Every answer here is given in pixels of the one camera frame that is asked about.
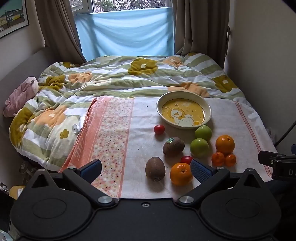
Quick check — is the framed wall poster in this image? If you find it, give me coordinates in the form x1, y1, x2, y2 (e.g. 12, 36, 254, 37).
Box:
0, 0, 30, 39

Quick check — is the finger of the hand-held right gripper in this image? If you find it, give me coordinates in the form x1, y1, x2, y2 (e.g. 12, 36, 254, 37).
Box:
258, 150, 286, 168

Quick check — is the striped floral blanket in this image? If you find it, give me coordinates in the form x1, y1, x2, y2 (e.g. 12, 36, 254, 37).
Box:
9, 53, 255, 172

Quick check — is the green apple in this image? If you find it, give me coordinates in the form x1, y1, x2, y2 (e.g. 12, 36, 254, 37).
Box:
190, 138, 209, 157
195, 125, 213, 141

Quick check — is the large orange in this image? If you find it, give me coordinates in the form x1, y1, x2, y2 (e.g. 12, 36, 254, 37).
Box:
170, 163, 194, 186
216, 135, 235, 155

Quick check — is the black cable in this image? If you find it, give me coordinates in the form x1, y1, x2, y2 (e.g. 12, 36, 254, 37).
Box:
276, 121, 296, 146

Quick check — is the brown kiwi with green sticker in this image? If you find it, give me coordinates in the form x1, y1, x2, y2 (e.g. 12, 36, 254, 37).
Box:
163, 137, 185, 156

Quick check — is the small mandarin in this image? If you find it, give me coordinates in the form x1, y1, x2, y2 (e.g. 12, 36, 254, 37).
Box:
225, 154, 237, 167
211, 152, 225, 166

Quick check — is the grey bed headboard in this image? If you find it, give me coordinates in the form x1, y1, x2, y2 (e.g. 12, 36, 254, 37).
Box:
0, 46, 47, 98

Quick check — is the yellow object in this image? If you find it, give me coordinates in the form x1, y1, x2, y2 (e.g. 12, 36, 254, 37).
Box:
9, 185, 26, 200

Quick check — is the white towel with pink floral band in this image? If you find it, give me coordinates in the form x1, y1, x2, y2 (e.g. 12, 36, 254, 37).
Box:
59, 96, 278, 200

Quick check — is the plain brown kiwi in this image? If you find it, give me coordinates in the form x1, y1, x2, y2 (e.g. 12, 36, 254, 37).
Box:
145, 157, 166, 182

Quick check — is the window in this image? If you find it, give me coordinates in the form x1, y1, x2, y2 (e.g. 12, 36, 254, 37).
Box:
69, 0, 173, 14

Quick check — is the brown curtain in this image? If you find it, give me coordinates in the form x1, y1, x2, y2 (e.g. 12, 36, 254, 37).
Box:
172, 0, 230, 70
34, 0, 87, 64

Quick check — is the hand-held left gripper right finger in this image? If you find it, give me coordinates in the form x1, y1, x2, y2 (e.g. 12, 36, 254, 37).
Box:
176, 159, 263, 208

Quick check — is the pink plush toy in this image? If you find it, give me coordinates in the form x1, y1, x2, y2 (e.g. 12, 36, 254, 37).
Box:
3, 76, 39, 117

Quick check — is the light blue cloth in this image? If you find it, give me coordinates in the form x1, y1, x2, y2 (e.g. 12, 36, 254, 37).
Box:
75, 7, 175, 62

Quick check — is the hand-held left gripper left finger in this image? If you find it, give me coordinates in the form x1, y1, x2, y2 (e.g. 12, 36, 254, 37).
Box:
31, 159, 116, 208

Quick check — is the cream bowl with duck print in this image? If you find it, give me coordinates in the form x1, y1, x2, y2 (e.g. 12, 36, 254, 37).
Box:
156, 91, 212, 129

